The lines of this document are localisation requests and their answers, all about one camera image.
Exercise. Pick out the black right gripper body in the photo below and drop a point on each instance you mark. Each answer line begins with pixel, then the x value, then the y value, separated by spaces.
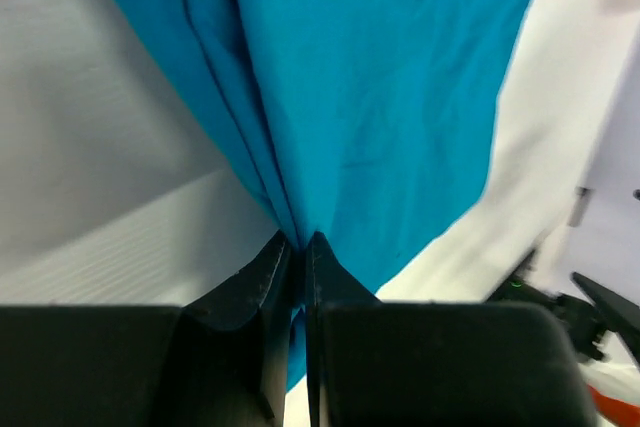
pixel 539 331

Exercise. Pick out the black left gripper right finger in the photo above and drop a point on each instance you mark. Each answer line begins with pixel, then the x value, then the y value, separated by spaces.
pixel 375 363

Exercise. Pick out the teal blue t shirt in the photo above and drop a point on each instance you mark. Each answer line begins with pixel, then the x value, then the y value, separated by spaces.
pixel 370 121

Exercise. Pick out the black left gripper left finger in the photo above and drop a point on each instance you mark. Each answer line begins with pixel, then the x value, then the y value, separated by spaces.
pixel 219 361

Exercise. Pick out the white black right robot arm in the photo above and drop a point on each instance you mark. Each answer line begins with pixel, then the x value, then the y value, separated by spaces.
pixel 566 71

